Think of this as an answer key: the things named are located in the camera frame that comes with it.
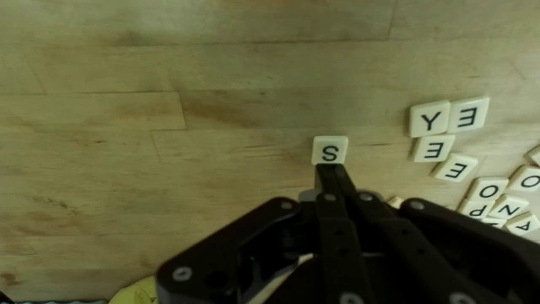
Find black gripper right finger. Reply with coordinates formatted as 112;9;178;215
353;191;540;304

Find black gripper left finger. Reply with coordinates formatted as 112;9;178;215
156;166;375;304

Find white letter tile S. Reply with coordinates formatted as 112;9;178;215
313;135;350;164

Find white letter tile P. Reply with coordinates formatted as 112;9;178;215
460;199;493;220

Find white letter tile o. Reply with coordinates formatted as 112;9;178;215
466;178;508;203
508;166;540;193

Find white letter tile E lower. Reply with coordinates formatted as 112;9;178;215
434;154;480;183

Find white letter tile e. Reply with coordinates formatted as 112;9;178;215
412;135;456;162
434;154;480;183
448;96;492;134

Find white letter tile N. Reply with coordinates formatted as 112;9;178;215
490;194;529;220

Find white letter tile E middle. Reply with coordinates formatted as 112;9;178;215
412;135;456;162

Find white letter tile A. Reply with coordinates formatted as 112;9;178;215
505;213;540;237

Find white letter tile O right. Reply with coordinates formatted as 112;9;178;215
508;166;540;193

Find white letter tile Y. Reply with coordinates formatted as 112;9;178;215
409;100;451;139

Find white letter tile E upper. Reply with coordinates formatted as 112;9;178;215
448;96;492;134

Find yellow handled tool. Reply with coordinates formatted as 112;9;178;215
109;277;159;304

